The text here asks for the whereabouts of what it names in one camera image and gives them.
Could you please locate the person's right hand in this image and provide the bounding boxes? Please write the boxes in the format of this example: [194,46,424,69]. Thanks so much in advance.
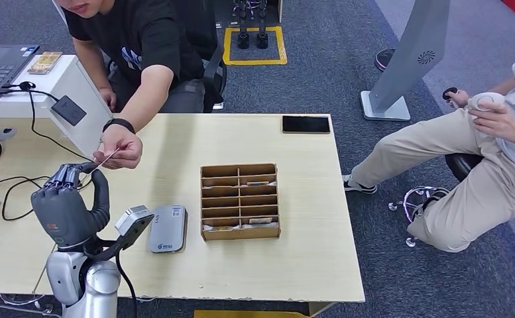
[99,87,117,113]
[448,89,471,109]

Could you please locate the person's left hand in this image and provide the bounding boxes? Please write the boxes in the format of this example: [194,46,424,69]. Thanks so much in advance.
[467,101,515,144]
[92,125,144,171]

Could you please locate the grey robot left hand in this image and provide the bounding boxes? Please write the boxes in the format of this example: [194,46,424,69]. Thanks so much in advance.
[30,162,111,251]

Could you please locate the yellow patterned ID card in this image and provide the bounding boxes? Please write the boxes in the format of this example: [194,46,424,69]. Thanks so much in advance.
[92,146,122,172]

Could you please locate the white hand controller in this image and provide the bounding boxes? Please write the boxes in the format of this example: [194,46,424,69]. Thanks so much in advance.
[467,91,506,113]

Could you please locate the grey card reader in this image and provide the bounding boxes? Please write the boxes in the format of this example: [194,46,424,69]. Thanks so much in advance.
[147,205,189,254]

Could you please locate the person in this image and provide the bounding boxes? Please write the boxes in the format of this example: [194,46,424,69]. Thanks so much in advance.
[52,0,221,171]
[341,46,515,254]

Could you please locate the yellow card stack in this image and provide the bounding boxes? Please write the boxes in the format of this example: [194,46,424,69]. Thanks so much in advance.
[27,51,64,76]

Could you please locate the wooden card organizer box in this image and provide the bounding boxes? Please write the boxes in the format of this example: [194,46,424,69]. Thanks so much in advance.
[200,163,282,242]

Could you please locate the black wristwatch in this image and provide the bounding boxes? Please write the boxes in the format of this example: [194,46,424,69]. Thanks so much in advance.
[102,118,137,134]

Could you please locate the black power adapter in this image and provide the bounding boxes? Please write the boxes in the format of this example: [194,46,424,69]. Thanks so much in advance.
[50,95,87,127]

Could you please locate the white desk stand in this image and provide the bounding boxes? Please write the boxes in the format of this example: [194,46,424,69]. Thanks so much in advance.
[0,54,113,160]

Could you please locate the chrome base stool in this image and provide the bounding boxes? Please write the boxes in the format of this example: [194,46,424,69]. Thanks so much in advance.
[388,153,486,249]

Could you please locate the grey kiosk stand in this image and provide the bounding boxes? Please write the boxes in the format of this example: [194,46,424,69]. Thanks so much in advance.
[360,0,451,123]

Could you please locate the black shoe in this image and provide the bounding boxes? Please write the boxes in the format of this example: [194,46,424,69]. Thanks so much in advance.
[374,48,397,73]

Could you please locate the black office chair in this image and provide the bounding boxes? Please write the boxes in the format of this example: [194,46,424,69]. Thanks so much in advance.
[196,0,228,114]

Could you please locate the black robot foot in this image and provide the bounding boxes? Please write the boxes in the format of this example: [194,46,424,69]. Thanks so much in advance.
[237,0,251,50]
[256,0,270,50]

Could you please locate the black smartphone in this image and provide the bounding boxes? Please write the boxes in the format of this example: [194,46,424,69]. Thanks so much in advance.
[282,115,331,134]

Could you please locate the long black cable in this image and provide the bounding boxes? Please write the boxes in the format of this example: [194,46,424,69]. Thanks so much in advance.
[0,81,97,222]

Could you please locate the white cable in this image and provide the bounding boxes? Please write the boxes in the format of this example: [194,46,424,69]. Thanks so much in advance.
[0,293,65,318]

